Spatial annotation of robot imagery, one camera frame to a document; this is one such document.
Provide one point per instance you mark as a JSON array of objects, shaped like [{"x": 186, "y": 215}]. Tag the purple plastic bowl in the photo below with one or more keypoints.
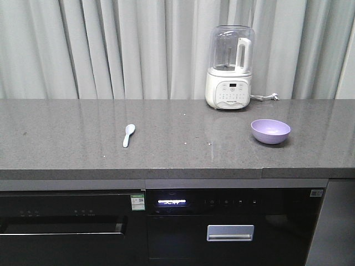
[{"x": 270, "y": 131}]

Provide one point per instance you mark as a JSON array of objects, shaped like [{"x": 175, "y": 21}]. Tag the white blender with clear jar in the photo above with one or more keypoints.
[{"x": 229, "y": 74}]

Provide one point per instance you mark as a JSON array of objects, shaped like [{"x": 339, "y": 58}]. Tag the black built-in dishwasher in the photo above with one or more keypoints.
[{"x": 231, "y": 226}]

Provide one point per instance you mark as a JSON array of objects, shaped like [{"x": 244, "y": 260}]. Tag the black built-in oven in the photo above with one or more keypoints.
[{"x": 97, "y": 227}]

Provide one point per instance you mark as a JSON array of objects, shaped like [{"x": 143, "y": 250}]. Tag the grey pleated curtain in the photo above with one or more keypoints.
[{"x": 160, "y": 49}]

